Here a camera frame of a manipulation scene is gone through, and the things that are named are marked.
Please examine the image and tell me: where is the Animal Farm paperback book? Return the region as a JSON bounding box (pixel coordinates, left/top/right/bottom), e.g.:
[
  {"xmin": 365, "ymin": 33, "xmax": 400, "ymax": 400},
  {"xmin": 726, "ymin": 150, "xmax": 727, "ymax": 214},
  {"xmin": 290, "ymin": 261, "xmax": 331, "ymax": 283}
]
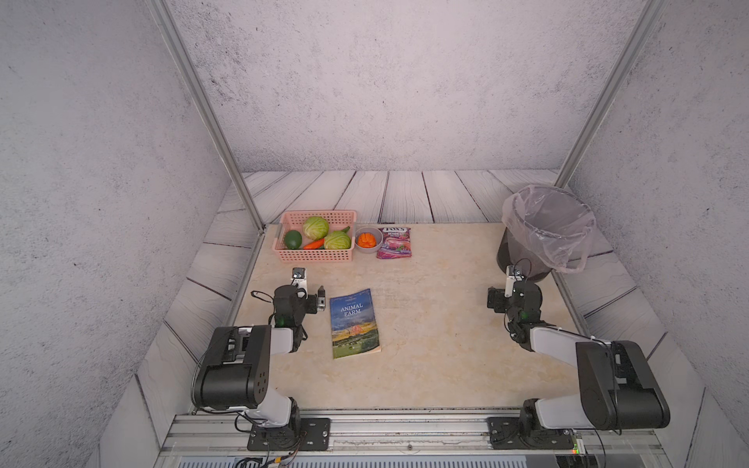
[{"xmin": 329, "ymin": 289, "xmax": 382, "ymax": 359}]

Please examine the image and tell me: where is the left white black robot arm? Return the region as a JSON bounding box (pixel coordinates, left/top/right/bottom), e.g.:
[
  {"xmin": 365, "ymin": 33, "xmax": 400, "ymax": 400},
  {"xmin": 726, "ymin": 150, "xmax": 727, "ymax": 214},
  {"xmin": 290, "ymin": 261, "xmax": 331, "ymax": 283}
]
[{"xmin": 191, "ymin": 267, "xmax": 326, "ymax": 438}]

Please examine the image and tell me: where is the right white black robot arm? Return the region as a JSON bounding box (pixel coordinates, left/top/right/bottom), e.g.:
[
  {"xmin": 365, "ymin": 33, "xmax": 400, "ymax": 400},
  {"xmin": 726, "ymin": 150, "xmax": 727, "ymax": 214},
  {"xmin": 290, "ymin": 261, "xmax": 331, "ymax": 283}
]
[{"xmin": 487, "ymin": 276, "xmax": 671, "ymax": 431}]

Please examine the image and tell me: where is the orange carrot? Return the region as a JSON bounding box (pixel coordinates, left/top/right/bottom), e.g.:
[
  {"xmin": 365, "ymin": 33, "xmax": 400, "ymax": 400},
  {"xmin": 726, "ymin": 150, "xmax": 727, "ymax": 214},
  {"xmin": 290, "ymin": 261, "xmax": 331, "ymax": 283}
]
[{"xmin": 304, "ymin": 238, "xmax": 325, "ymax": 250}]

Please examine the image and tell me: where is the dark green avocado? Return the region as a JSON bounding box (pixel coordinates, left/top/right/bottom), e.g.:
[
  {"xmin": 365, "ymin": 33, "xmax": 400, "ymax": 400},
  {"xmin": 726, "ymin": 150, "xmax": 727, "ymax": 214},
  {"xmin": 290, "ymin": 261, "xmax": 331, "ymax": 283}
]
[{"xmin": 283, "ymin": 230, "xmax": 304, "ymax": 250}]

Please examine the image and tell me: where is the green cabbage front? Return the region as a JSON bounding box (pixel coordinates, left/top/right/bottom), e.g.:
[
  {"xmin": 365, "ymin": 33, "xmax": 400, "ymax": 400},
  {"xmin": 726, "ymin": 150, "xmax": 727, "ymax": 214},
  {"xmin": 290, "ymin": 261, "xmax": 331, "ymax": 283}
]
[{"xmin": 324, "ymin": 228, "xmax": 351, "ymax": 250}]

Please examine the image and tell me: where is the green cabbage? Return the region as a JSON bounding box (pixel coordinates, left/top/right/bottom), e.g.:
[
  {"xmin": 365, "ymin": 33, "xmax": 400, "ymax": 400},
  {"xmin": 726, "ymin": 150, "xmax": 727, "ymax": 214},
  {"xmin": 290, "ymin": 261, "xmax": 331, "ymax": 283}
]
[
  {"xmin": 302, "ymin": 216, "xmax": 330, "ymax": 241},
  {"xmin": 324, "ymin": 228, "xmax": 351, "ymax": 250}
]

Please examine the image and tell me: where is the green cabbage back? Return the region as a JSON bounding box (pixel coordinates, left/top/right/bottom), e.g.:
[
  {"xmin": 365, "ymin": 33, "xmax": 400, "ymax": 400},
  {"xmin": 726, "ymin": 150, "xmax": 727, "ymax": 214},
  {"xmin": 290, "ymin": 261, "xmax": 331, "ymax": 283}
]
[{"xmin": 302, "ymin": 216, "xmax": 330, "ymax": 241}]

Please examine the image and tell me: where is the black bin with plastic liner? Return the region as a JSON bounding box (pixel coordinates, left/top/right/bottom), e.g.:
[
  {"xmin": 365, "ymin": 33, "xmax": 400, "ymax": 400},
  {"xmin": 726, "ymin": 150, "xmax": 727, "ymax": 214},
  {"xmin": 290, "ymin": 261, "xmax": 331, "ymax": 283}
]
[{"xmin": 497, "ymin": 184, "xmax": 597, "ymax": 282}]

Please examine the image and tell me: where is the pink plastic basket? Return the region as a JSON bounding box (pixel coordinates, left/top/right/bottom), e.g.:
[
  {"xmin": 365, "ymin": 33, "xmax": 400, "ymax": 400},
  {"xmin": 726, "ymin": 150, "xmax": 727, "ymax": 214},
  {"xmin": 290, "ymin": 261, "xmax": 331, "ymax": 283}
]
[{"xmin": 272, "ymin": 210, "xmax": 357, "ymax": 263}]

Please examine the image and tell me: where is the small bowl with orange food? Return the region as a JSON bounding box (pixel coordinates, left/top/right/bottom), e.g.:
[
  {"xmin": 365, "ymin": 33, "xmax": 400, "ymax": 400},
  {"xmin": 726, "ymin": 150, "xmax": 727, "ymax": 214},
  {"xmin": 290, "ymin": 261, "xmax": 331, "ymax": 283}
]
[{"xmin": 354, "ymin": 226, "xmax": 384, "ymax": 254}]

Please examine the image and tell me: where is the purple snack packet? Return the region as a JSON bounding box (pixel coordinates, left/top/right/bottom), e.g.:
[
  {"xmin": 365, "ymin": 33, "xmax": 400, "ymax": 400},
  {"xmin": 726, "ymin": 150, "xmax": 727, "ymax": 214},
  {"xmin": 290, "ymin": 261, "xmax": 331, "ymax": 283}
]
[{"xmin": 376, "ymin": 226, "xmax": 412, "ymax": 259}]

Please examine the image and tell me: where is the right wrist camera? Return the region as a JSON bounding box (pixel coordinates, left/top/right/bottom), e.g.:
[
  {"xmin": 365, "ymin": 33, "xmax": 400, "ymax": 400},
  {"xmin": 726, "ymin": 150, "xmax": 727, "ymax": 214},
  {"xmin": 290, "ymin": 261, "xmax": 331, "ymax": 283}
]
[{"xmin": 505, "ymin": 264, "xmax": 526, "ymax": 282}]

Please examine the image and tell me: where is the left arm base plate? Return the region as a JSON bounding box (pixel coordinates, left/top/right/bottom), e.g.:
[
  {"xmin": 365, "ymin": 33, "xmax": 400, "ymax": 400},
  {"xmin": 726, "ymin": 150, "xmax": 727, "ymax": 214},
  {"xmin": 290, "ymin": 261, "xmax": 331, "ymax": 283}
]
[{"xmin": 247, "ymin": 417, "xmax": 331, "ymax": 452}]

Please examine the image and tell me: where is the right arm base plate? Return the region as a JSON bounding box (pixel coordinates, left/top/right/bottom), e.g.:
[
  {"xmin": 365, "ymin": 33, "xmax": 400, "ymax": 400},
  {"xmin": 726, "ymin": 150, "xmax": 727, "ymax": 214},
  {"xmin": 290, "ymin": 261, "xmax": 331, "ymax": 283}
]
[{"xmin": 487, "ymin": 417, "xmax": 575, "ymax": 450}]

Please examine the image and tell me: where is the front aluminium rail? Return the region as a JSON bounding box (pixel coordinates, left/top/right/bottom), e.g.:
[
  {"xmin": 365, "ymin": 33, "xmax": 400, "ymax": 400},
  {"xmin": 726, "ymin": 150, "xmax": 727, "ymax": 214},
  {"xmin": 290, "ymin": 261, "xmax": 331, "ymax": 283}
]
[{"xmin": 161, "ymin": 408, "xmax": 671, "ymax": 467}]

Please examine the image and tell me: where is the left aluminium frame post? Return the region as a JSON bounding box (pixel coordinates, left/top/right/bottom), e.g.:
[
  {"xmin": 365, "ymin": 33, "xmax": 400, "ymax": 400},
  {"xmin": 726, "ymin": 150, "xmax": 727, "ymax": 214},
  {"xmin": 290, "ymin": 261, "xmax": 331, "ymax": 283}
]
[{"xmin": 146, "ymin": 0, "xmax": 265, "ymax": 231}]

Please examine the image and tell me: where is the aluminium frame post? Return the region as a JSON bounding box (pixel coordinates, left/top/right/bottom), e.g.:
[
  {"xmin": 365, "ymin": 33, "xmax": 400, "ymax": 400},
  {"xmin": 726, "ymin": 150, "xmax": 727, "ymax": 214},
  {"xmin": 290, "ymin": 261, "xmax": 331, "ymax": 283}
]
[
  {"xmin": 554, "ymin": 0, "xmax": 666, "ymax": 188},
  {"xmin": 146, "ymin": 0, "xmax": 265, "ymax": 231}
]

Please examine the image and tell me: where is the right aluminium frame post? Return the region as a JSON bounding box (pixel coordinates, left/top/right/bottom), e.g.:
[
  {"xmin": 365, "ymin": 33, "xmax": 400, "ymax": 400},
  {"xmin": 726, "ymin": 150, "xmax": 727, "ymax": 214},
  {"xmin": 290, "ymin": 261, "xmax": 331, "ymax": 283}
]
[{"xmin": 554, "ymin": 0, "xmax": 666, "ymax": 188}]

